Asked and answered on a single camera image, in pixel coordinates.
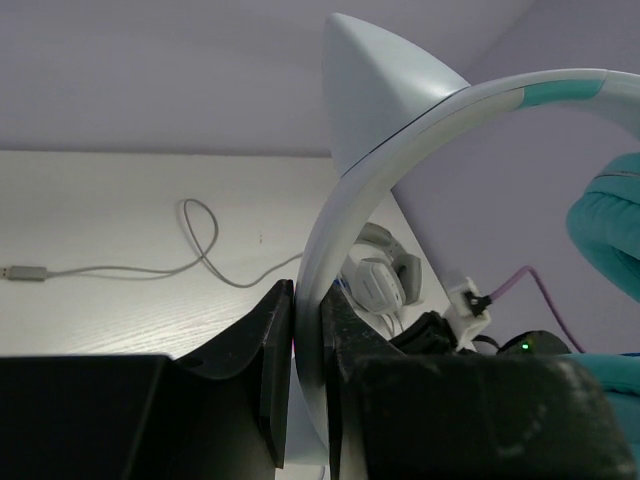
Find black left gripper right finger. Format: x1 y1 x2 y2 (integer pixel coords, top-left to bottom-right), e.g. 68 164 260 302
321 288 635 479

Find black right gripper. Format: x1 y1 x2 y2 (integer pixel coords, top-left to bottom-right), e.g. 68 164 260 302
390 311 570 356

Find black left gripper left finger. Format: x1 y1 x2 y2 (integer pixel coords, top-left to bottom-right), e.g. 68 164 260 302
1 280 294 479

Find teal white cat-ear headphones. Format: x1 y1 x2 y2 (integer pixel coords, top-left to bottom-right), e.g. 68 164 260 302
294 13 639 440

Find grey white headphones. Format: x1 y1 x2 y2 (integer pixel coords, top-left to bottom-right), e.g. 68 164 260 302
335 222 423 337

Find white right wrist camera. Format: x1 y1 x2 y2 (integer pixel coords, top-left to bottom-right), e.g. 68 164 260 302
444 271 491 351

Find grey USB cable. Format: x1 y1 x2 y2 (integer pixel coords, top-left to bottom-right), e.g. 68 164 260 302
0 198 306 289

